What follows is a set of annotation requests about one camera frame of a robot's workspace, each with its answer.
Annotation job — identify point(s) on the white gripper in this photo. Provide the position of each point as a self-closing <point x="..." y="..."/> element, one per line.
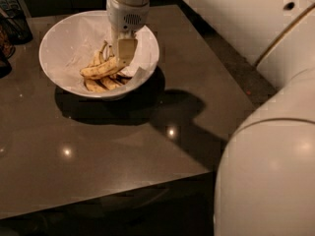
<point x="126" y="16"/>

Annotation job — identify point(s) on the spotted yellow banana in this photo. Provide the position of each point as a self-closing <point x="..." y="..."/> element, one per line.
<point x="104" y="69"/>

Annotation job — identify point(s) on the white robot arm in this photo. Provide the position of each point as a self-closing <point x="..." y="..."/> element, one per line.
<point x="266" y="179"/>

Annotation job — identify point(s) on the white bowl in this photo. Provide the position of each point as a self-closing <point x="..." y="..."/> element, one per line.
<point x="65" y="43"/>

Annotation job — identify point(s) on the white paper liner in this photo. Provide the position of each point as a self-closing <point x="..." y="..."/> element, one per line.
<point x="75" y="36"/>

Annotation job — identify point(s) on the dark object at left edge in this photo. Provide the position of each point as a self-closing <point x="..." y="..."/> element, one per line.
<point x="7" y="50"/>

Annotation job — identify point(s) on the black wire basket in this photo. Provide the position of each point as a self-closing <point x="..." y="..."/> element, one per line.
<point x="16" y="26"/>

